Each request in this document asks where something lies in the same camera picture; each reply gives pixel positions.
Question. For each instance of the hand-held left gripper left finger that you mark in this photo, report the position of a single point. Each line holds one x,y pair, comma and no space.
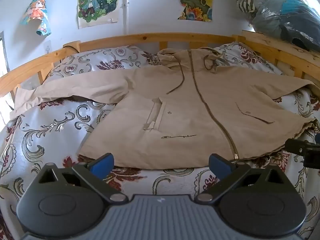
103,164

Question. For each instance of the floral pillow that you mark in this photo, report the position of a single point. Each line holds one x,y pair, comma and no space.
100,60
245,53

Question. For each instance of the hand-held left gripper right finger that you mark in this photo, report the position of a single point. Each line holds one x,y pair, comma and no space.
220,167

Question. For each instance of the floral patterned bed sheet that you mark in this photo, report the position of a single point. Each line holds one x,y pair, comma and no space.
50,135

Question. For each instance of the beige hooded zip jacket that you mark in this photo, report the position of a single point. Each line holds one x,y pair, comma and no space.
195,110

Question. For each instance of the white wall conduit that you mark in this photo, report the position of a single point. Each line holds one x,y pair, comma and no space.
126,7

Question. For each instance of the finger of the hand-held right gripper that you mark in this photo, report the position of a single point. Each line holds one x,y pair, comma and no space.
295,146

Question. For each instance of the colourful flower wall poster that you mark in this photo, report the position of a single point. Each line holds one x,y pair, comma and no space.
193,0

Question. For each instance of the plastic bag of clothes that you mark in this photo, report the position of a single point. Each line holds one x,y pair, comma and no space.
277,10

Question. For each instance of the curled cartoon figure poster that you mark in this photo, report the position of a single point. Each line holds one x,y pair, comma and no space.
37,15

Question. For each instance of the blond cartoon figure poster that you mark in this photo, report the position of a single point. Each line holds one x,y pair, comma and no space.
97,2

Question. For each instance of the wooden bed frame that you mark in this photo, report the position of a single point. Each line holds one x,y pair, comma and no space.
155,38

